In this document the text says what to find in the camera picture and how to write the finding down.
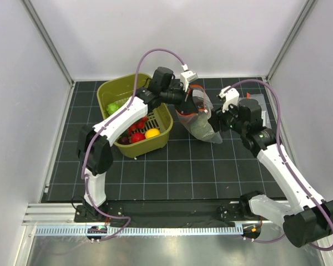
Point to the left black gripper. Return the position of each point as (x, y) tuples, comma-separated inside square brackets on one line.
[(186, 104)]

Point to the olive green plastic basket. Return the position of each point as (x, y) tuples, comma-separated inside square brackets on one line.
[(119, 91)]

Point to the red apple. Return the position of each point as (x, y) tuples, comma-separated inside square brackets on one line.
[(136, 137)]

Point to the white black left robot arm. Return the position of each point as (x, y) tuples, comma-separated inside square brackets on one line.
[(94, 143)]

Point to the yellow apple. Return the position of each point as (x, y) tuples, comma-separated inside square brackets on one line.
[(151, 133)]

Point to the aluminium front frame rail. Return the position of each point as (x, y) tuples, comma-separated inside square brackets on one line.
[(54, 213)]

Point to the clear zip bag orange zipper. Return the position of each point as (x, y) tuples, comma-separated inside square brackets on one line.
[(203, 103)]

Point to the white slotted cable duct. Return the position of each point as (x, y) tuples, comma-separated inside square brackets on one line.
[(90, 230)]

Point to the netted green melon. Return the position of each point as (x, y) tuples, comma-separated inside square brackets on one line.
[(203, 131)]

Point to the dark purple fruit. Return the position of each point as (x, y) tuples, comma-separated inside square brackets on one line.
[(124, 140)]

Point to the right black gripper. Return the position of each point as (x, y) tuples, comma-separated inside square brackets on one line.
[(215, 118)]

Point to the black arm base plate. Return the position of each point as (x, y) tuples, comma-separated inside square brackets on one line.
[(167, 213)]

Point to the red strawberry bunch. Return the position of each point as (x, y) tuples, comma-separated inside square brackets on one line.
[(139, 125)]

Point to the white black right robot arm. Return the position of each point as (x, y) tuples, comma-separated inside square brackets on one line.
[(307, 217)]

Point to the black grid cutting mat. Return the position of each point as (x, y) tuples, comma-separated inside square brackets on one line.
[(184, 169)]

